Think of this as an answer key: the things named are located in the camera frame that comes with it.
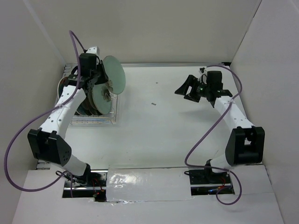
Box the light green flower plate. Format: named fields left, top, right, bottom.
left=92, top=84, right=112, bottom=114
left=103, top=56, right=126, bottom=95

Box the dark blue plate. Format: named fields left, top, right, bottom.
left=57, top=87, right=63, bottom=99

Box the red teal flower plate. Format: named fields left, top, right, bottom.
left=58, top=77, right=68, bottom=88

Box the brown rimmed cream plate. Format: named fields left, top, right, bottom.
left=77, top=97, right=93, bottom=116
left=87, top=90, right=102, bottom=116

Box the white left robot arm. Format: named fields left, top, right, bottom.
left=28, top=51, right=108, bottom=186

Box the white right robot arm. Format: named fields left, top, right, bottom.
left=175, top=68, right=265, bottom=183

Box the white taped cover panel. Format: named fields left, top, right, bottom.
left=106, top=168, right=192, bottom=202

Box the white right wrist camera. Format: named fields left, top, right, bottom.
left=199, top=67, right=207, bottom=83

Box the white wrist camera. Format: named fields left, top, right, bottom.
left=199, top=67, right=207, bottom=83
left=86, top=46, right=100, bottom=56

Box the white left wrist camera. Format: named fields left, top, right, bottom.
left=86, top=46, right=100, bottom=56

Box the chrome wire dish rack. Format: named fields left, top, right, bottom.
left=63, top=63, right=121, bottom=126

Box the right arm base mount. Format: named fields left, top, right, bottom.
left=184, top=168, right=235, bottom=196

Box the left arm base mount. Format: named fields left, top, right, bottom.
left=62, top=169, right=108, bottom=202

